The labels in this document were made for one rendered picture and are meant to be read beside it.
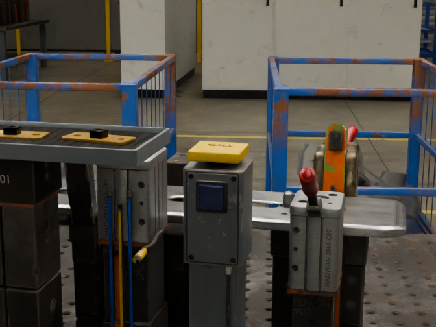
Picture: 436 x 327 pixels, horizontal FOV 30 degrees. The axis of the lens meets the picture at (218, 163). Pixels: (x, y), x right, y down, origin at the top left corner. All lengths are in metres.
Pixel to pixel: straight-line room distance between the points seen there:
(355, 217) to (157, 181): 0.31
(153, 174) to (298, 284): 0.24
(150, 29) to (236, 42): 0.96
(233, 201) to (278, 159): 2.20
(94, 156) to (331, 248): 0.35
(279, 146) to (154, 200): 1.98
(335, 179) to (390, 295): 0.45
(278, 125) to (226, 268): 2.16
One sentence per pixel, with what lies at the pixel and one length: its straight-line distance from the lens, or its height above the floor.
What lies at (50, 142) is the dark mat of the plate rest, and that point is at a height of 1.16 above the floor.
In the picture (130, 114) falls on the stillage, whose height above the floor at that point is 0.83.
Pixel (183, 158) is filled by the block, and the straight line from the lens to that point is 1.47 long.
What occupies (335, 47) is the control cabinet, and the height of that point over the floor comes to 0.58.
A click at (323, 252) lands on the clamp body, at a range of 1.08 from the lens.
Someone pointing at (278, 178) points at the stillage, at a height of 0.60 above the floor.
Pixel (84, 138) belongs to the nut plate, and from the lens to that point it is 0.97.
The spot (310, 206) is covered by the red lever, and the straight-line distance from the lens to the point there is 1.04.
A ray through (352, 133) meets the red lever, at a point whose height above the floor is 1.06.
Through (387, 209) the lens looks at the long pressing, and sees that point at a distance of 1.28.
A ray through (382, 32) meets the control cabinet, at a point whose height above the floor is 0.75.
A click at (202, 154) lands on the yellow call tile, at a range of 0.90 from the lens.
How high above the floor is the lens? 1.35
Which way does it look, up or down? 13 degrees down
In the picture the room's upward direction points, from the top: straight up
